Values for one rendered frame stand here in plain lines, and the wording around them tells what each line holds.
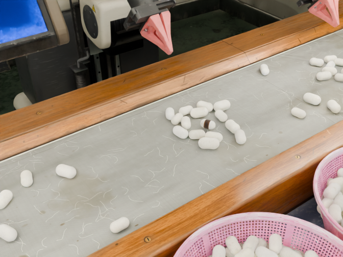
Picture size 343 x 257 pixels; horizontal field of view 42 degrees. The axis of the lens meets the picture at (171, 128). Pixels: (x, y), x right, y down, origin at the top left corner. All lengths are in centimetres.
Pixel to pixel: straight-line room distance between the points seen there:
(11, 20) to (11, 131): 42
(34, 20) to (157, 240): 33
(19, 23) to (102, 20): 87
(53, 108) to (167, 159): 27
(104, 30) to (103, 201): 74
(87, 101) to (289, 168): 43
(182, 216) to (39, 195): 25
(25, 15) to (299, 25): 92
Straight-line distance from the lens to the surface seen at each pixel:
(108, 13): 136
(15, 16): 50
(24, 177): 78
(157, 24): 89
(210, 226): 65
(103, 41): 140
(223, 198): 70
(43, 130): 88
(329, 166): 80
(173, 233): 64
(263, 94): 100
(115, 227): 67
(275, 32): 124
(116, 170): 79
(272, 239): 68
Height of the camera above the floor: 125
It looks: 35 degrees down
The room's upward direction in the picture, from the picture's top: 2 degrees counter-clockwise
